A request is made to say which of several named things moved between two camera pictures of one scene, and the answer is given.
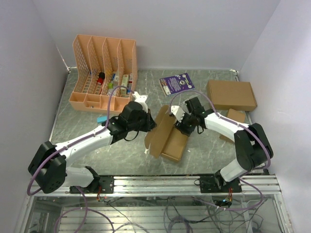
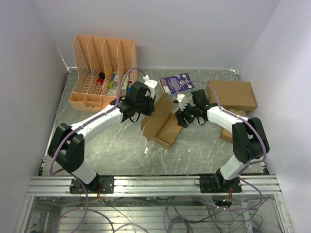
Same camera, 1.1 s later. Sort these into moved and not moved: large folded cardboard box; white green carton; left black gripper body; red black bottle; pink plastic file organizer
Moved: left black gripper body
Not moved: red black bottle; large folded cardboard box; white green carton; pink plastic file organizer
